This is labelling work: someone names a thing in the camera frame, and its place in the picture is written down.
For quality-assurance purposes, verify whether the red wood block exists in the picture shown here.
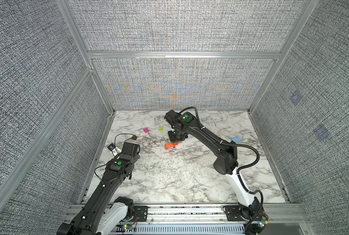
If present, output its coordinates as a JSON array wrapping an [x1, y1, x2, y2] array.
[[165, 142, 179, 148]]

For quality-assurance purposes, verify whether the light blue wood block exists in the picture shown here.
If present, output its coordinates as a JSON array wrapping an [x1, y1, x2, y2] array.
[[231, 137, 242, 143]]

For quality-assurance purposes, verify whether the orange wood block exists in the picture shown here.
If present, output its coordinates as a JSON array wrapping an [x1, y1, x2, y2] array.
[[165, 143, 176, 150]]

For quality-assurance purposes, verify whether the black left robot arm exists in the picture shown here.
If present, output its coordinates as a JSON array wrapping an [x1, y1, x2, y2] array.
[[57, 143, 140, 235]]

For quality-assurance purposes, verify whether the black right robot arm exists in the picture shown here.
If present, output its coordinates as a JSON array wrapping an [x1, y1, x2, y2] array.
[[164, 107, 263, 220]]

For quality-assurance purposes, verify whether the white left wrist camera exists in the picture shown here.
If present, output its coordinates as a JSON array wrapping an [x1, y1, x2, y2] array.
[[107, 143, 121, 157]]

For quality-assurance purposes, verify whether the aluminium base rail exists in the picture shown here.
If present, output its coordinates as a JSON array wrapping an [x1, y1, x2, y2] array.
[[135, 203, 310, 224]]

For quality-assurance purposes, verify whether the thin black left cable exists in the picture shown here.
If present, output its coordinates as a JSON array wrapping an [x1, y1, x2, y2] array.
[[94, 133, 135, 187]]

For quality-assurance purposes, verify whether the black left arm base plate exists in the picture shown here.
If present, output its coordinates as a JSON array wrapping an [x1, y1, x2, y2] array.
[[133, 206, 149, 222]]

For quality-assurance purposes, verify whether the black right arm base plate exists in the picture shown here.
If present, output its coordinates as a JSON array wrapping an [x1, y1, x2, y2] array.
[[222, 205, 251, 221]]

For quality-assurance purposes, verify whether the grey vented cable tray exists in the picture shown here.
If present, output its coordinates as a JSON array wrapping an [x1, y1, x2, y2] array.
[[109, 224, 245, 235]]

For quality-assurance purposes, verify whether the aluminium frame post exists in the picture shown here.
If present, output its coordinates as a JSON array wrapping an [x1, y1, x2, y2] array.
[[248, 0, 319, 113]]

